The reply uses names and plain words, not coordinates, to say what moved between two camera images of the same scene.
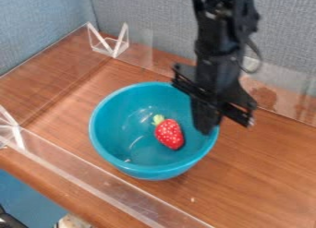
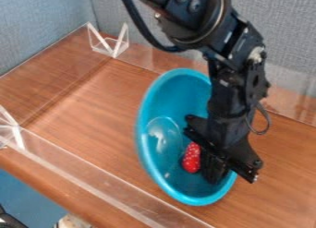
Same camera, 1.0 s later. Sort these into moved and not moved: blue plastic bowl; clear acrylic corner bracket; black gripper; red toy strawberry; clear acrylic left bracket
Moved: red toy strawberry; blue plastic bowl; black gripper
Not moved: clear acrylic corner bracket; clear acrylic left bracket
